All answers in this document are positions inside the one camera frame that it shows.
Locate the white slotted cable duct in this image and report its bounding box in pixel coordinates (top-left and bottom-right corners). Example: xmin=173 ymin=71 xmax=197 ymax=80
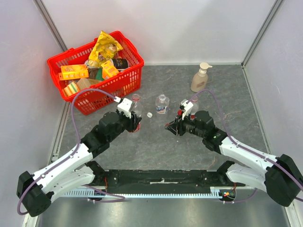
xmin=63 ymin=186 xmax=228 ymax=199

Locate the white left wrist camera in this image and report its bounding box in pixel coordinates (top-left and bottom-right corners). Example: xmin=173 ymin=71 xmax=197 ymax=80
xmin=114 ymin=96 xmax=133 ymax=119

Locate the yellow snack bag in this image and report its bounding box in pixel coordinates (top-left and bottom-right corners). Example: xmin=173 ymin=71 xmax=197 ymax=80
xmin=88 ymin=31 xmax=123 ymax=68

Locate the wooden block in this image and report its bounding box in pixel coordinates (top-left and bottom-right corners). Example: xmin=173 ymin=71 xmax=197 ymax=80
xmin=76 ymin=78 xmax=101 ymax=90

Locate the black can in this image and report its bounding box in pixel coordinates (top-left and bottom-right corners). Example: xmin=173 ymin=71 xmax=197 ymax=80
xmin=110 ymin=58 xmax=129 ymax=70

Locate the striped sponge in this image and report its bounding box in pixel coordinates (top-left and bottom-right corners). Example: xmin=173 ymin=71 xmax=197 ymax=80
xmin=62 ymin=82 xmax=80 ymax=97

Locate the clear bottle blue label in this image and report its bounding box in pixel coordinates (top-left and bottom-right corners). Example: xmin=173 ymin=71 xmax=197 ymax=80
xmin=155 ymin=94 xmax=169 ymax=114

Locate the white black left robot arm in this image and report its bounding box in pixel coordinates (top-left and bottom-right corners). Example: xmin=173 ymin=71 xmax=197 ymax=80
xmin=17 ymin=111 xmax=142 ymax=217

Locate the beige pump soap bottle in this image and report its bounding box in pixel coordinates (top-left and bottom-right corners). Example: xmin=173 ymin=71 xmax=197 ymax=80
xmin=190 ymin=62 xmax=212 ymax=92

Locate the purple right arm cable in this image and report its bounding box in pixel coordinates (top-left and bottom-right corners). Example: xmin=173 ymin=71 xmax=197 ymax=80
xmin=189 ymin=89 xmax=303 ymax=204

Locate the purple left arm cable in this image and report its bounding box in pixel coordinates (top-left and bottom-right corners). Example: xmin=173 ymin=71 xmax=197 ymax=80
xmin=18 ymin=88 xmax=126 ymax=215

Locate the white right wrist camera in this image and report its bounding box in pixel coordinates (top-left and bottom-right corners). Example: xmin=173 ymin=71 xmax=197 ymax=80
xmin=180 ymin=99 xmax=194 ymax=120

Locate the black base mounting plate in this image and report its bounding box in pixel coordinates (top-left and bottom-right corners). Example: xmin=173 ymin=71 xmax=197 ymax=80
xmin=94 ymin=168 xmax=246 ymax=194

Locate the red plastic shopping basket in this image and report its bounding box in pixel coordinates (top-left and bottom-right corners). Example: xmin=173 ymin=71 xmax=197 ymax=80
xmin=47 ymin=31 xmax=144 ymax=115

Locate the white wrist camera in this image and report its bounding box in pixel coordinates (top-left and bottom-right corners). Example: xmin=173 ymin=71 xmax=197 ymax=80
xmin=114 ymin=96 xmax=133 ymax=119
xmin=180 ymin=99 xmax=194 ymax=120

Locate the orange box small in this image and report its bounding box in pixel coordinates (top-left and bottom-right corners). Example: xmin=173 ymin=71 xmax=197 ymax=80
xmin=101 ymin=61 xmax=119 ymax=80

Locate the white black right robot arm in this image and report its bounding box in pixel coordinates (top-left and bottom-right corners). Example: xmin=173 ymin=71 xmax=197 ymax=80
xmin=165 ymin=111 xmax=303 ymax=207

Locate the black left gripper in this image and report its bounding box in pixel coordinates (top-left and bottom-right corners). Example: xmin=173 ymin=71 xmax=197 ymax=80
xmin=108 ymin=108 xmax=142 ymax=142

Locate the orange box large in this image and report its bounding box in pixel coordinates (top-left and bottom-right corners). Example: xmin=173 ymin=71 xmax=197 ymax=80
xmin=58 ymin=64 xmax=89 ymax=80

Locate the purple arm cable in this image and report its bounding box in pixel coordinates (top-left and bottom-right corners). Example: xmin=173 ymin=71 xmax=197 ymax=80
xmin=189 ymin=89 xmax=303 ymax=204
xmin=18 ymin=88 xmax=126 ymax=215

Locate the clear bottle red label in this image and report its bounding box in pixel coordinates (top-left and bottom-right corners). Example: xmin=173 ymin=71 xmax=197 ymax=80
xmin=131 ymin=94 xmax=143 ymax=137

